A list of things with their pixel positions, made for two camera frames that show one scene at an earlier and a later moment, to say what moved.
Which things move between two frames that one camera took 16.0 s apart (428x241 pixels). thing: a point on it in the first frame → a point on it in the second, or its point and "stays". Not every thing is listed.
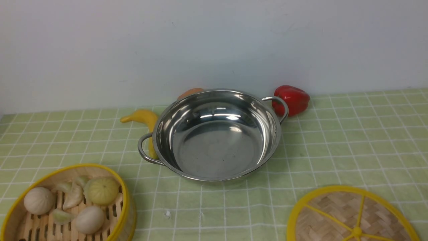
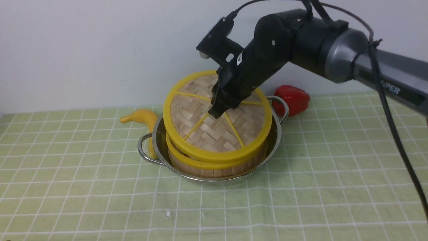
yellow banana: x=149 y=118 stays
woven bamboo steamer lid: x=348 y=213 → x=236 y=133
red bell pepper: x=297 y=100 stays
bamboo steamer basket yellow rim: x=18 y=224 → x=176 y=155
